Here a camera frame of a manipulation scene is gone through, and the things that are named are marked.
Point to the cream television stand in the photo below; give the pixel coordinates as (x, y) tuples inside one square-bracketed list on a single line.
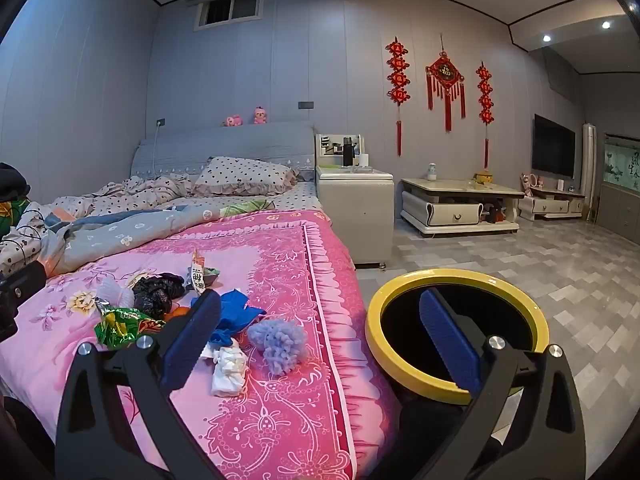
[(547, 205)]

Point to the cream coffee table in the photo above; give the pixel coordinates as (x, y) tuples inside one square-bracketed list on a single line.
[(440, 210)]

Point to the lavender fuzzy ball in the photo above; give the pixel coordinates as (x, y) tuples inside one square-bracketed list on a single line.
[(277, 345)]

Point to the white cloth bundle pink band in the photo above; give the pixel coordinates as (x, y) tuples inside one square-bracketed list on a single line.
[(227, 370)]

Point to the pink plush toy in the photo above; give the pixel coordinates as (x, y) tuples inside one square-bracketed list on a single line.
[(259, 115), (233, 121)]

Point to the white orange snack packet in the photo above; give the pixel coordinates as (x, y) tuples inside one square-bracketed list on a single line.
[(196, 272)]

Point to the red diamond tassel decoration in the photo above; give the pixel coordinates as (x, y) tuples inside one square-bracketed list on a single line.
[(445, 75)]

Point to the white standing air conditioner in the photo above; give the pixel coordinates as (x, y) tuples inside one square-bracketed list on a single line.
[(590, 170)]

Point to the small green carton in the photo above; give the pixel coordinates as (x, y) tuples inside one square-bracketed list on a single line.
[(212, 276)]

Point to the blue cloth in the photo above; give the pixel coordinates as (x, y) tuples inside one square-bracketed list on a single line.
[(240, 310)]

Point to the polka dot bedsheet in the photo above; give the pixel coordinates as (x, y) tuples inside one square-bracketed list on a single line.
[(295, 200)]

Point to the orange scrap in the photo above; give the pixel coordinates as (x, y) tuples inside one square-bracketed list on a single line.
[(177, 312)]

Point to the black thermos bottle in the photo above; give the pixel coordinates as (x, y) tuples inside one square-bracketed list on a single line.
[(348, 152)]

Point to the grey bed headboard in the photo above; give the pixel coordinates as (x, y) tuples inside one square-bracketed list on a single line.
[(225, 147)]

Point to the polka dot quilt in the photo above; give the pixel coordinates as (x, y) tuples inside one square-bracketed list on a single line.
[(125, 190)]

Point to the black plastic bag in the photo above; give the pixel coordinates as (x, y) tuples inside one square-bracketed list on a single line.
[(155, 292)]

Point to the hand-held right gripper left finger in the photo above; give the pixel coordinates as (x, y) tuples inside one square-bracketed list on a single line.
[(192, 340)]

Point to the polka dot pillow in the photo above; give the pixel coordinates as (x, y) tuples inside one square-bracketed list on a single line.
[(245, 175)]

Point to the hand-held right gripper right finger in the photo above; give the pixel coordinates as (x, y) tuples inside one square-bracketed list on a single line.
[(445, 335)]

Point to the fish tank cabinet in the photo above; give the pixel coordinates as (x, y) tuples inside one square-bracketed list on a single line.
[(620, 200)]

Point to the white foam fruit net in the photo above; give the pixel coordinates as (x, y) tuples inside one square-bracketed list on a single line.
[(114, 292)]

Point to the white nightstand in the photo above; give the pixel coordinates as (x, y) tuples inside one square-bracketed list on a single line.
[(355, 215)]

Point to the small wall window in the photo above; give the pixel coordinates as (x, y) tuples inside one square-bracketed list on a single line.
[(227, 10)]

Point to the black wall television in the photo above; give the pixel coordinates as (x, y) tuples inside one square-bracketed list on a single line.
[(552, 147)]

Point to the green snack wrapper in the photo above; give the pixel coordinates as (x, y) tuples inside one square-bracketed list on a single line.
[(120, 327)]

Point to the yellow round waste bin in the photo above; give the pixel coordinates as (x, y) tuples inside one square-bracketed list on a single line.
[(380, 350)]

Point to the pink floral blanket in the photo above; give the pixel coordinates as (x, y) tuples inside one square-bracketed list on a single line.
[(280, 260)]

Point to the green floral cloth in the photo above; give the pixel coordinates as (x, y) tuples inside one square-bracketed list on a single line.
[(12, 217)]

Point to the white figurine bottle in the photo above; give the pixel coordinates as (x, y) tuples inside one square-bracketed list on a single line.
[(432, 172)]

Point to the grey floral quilt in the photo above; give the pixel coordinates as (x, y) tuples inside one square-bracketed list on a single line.
[(125, 232)]

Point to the pink doll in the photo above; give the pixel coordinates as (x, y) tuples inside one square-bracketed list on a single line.
[(527, 185)]

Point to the dark cloth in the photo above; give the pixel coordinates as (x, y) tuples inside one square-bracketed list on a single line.
[(12, 182)]

